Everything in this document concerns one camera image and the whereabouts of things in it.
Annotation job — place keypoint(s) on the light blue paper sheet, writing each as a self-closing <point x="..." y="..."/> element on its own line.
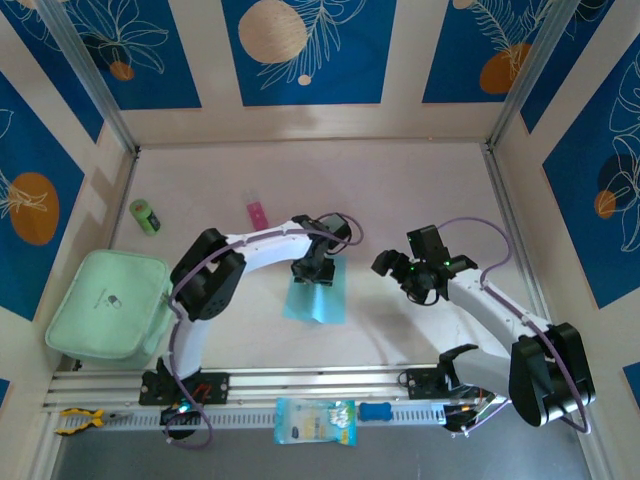
<point x="322" y="305"/>

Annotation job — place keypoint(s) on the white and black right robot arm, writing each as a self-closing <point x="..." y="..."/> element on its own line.
<point x="480" y="300"/>

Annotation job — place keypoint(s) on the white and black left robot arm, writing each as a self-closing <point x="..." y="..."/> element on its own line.
<point x="270" y="250"/>

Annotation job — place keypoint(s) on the pink plastic case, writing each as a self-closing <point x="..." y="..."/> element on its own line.
<point x="257" y="215"/>

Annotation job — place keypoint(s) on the blue bone-shaped sponge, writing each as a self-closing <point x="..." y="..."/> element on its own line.
<point x="375" y="411"/>

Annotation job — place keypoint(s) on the wet wipes packet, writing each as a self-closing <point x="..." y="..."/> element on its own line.
<point x="315" y="422"/>

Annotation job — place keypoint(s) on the green bottle with black label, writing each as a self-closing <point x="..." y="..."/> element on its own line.
<point x="145" y="217"/>

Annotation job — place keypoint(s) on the black controller board with LED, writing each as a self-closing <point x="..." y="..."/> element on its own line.
<point x="180" y="412"/>

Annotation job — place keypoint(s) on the mint green container lid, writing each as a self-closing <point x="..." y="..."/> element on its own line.
<point x="95" y="310"/>

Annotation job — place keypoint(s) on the aluminium front rail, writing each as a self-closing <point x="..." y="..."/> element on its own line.
<point x="310" y="382"/>

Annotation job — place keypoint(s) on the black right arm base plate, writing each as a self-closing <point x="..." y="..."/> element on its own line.
<point x="420" y="382"/>

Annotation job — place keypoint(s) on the aluminium side rail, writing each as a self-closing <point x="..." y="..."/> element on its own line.
<point x="505" y="215"/>
<point x="125" y="190"/>

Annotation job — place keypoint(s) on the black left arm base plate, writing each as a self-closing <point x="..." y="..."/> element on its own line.
<point x="215" y="387"/>

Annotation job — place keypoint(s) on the aluminium corner post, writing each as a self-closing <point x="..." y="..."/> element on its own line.
<point x="85" y="75"/>
<point x="530" y="75"/>

